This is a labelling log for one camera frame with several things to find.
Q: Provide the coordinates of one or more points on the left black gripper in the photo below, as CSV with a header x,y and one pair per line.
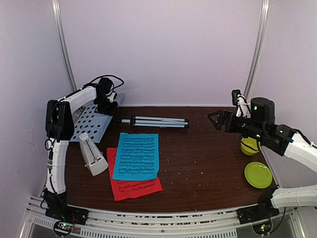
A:
x,y
111,111

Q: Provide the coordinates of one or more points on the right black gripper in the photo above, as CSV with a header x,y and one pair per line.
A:
x,y
225,115

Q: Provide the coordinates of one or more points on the white perforated music stand desk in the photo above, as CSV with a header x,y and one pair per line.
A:
x,y
91,122

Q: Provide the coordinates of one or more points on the silver tripod stand legs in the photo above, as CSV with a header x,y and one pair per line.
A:
x,y
155,122

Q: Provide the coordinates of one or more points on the blue sheet music paper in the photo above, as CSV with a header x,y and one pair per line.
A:
x,y
137,157

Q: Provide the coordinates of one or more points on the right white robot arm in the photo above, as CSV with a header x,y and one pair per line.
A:
x,y
279,138

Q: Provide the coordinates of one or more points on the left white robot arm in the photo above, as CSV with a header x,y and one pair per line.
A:
x,y
61,115

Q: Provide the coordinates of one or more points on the yellow-green bowl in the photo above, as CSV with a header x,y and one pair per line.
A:
x,y
249,146

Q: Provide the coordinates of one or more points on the white metronome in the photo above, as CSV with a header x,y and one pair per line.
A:
x,y
94,159

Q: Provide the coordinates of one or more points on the yellow-green plate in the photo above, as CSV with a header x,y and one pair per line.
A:
x,y
258,175

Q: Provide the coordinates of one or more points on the red sheet music paper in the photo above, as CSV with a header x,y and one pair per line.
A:
x,y
129,189

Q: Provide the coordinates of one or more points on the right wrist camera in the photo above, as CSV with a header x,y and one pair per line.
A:
x,y
239,102

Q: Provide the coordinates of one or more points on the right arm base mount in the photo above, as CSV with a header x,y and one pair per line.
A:
x,y
259,217

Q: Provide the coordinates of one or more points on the aluminium front rail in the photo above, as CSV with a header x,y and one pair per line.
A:
x,y
223,223

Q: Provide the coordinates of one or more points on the left aluminium corner post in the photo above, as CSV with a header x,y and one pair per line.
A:
x,y
63,45

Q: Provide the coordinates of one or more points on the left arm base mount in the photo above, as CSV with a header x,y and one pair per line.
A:
x,y
66,220

